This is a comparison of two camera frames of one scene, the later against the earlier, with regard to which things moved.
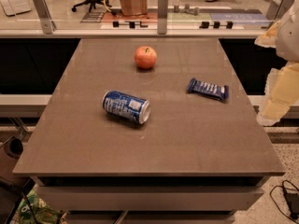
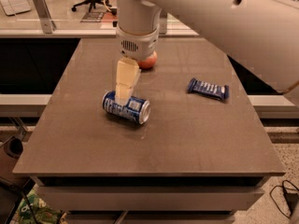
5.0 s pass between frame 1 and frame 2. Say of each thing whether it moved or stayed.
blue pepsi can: stayed
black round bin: stayed
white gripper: moved
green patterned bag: stayed
